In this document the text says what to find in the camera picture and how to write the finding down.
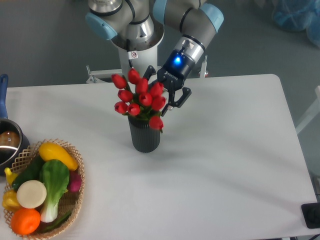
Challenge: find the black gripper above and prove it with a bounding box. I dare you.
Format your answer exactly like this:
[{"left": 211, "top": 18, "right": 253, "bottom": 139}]
[{"left": 141, "top": 49, "right": 196, "bottom": 118}]

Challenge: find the red tulip bouquet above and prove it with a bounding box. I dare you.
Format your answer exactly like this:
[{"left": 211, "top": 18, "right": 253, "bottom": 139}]
[{"left": 111, "top": 68, "right": 166, "bottom": 132}]

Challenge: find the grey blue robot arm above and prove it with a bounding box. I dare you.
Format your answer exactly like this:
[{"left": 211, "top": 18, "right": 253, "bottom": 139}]
[{"left": 85, "top": 0, "right": 224, "bottom": 110}]

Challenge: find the dark ribbed vase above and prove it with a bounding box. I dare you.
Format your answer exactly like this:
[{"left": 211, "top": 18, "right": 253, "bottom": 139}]
[{"left": 128, "top": 116, "right": 161, "bottom": 153}]

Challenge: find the purple radish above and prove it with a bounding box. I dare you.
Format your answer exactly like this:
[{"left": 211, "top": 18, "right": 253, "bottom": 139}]
[{"left": 67, "top": 171, "right": 82, "bottom": 193}]

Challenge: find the yellow squash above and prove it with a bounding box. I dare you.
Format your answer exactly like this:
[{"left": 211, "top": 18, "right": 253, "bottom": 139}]
[{"left": 38, "top": 142, "right": 78, "bottom": 171}]

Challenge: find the blue plastic bag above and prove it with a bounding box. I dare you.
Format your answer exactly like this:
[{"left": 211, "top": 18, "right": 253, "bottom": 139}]
[{"left": 271, "top": 0, "right": 320, "bottom": 47}]

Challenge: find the green bok choy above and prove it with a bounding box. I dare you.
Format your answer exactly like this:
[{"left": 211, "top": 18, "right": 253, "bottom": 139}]
[{"left": 40, "top": 159, "right": 70, "bottom": 223}]

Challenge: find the woven wicker basket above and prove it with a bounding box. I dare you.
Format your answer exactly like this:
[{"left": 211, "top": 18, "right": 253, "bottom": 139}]
[{"left": 10, "top": 139, "right": 85, "bottom": 240}]

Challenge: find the dark green cucumber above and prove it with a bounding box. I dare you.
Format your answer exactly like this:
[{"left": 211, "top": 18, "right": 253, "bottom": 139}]
[{"left": 11, "top": 154, "right": 45, "bottom": 192}]

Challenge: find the cream round bun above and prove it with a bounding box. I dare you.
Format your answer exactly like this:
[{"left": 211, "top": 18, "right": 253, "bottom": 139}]
[{"left": 16, "top": 180, "right": 47, "bottom": 209}]

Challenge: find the black device at edge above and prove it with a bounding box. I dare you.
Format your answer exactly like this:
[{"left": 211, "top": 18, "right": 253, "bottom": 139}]
[{"left": 301, "top": 202, "right": 320, "bottom": 229}]

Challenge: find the yellow bell pepper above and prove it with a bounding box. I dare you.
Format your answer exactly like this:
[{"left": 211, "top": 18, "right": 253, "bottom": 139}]
[{"left": 2, "top": 189, "right": 22, "bottom": 212}]

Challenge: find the orange fruit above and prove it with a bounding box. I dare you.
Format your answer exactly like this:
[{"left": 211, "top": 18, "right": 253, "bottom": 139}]
[{"left": 10, "top": 208, "right": 41, "bottom": 235}]

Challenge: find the white frame at right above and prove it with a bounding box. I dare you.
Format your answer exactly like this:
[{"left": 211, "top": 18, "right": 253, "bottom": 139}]
[{"left": 295, "top": 85, "right": 320, "bottom": 135}]

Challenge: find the blue handled saucepan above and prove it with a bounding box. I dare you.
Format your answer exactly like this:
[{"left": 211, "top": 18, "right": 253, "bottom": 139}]
[{"left": 0, "top": 74, "right": 30, "bottom": 177}]

